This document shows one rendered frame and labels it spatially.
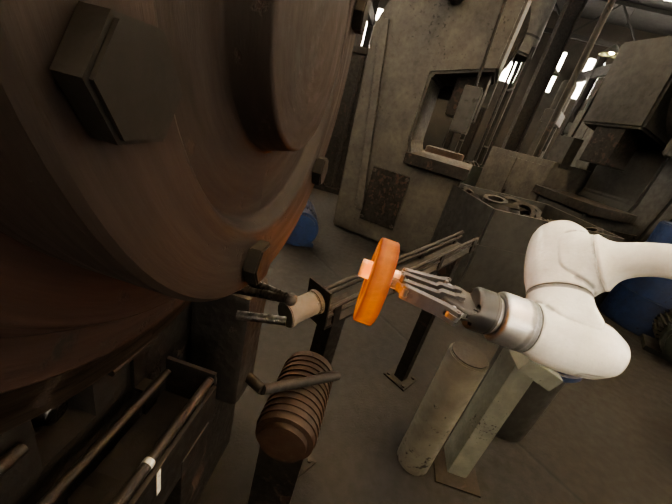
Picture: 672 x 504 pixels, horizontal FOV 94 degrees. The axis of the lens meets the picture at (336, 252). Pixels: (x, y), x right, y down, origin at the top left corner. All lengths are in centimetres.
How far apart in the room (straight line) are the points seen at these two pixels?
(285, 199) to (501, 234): 217
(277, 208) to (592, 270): 57
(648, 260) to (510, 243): 176
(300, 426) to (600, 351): 52
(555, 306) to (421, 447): 79
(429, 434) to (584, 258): 77
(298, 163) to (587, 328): 52
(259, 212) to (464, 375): 91
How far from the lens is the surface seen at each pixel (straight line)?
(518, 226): 239
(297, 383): 69
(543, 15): 926
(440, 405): 113
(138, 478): 43
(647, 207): 408
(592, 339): 63
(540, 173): 410
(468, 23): 290
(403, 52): 294
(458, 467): 142
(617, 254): 70
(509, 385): 116
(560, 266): 67
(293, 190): 24
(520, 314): 58
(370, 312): 51
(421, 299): 53
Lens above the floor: 108
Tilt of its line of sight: 24 degrees down
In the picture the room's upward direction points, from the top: 15 degrees clockwise
